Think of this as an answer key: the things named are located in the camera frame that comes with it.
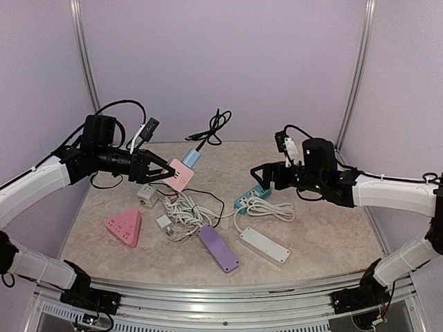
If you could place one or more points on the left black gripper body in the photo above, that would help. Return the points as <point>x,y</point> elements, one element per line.
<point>133,169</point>

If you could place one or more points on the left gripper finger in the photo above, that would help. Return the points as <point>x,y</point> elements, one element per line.
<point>154,175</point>
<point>154,165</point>

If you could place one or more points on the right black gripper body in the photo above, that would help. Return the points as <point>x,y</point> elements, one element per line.
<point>310,180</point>

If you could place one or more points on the white multi socket adapter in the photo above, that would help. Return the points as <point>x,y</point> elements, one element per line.
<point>148,195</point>

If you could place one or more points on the pink plug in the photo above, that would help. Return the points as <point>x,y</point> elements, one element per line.
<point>172,199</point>

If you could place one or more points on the pink cube socket adapter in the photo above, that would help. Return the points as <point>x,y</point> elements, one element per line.
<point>182,176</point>

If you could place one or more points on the light blue usb charger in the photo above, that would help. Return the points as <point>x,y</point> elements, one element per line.
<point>191,158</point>

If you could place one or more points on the white usb charger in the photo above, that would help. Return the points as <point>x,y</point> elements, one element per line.
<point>164,223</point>

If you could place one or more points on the pink power strip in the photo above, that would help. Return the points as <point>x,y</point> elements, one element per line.
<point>125,226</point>

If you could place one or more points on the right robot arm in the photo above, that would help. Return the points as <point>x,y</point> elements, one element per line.
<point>419,196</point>

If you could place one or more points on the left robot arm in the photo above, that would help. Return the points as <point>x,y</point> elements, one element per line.
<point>64,167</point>

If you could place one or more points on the teal socket cube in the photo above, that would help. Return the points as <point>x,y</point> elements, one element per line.
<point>255,192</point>

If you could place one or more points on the white power strip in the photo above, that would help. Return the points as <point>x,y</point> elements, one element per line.
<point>264,246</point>

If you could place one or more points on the purple power strip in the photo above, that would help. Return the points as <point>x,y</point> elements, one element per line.
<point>217,247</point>

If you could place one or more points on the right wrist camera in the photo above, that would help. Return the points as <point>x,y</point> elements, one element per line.
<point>287,146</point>

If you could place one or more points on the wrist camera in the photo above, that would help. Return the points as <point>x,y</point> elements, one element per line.
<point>287,146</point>
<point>144,134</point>

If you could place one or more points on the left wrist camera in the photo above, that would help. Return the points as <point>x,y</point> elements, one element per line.
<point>144,134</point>

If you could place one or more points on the left aluminium frame post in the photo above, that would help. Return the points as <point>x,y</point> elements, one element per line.
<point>81,42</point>

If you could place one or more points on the aluminium frame post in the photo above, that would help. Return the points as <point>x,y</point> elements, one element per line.
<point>364,45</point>
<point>81,42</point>

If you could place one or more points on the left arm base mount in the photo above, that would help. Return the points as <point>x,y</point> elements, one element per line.
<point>92,299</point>

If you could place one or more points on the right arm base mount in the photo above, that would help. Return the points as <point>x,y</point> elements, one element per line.
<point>361,297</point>

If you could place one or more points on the front aluminium rail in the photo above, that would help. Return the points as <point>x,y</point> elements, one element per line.
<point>266,307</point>

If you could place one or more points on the right aluminium frame post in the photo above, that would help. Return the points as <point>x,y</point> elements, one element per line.
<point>364,45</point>

